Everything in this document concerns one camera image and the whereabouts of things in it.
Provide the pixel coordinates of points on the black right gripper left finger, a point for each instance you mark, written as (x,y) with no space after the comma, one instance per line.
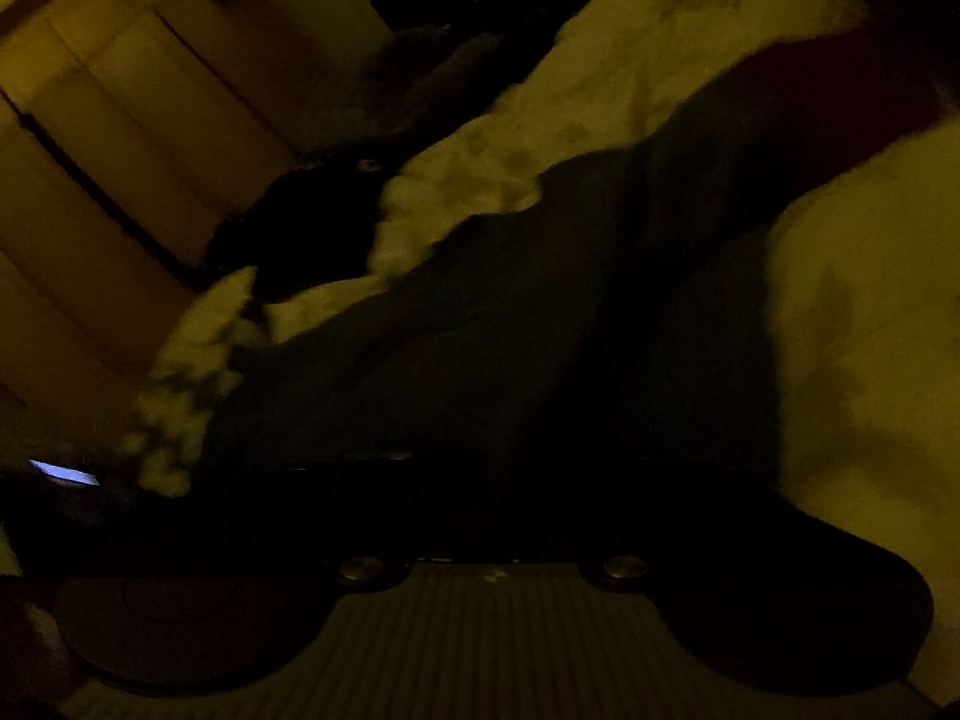
(191,596)

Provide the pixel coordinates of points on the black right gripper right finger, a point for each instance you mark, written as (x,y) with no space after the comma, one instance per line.
(773,598)

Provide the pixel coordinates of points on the large dark garment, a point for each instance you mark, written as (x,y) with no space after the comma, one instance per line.
(579,374)

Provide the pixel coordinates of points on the glowing blue screen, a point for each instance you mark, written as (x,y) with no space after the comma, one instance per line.
(64,475)

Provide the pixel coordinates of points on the white patterned duvet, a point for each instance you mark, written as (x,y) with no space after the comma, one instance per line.
(862,272)

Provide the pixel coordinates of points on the wooden wardrobe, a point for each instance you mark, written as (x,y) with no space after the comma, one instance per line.
(130,128)

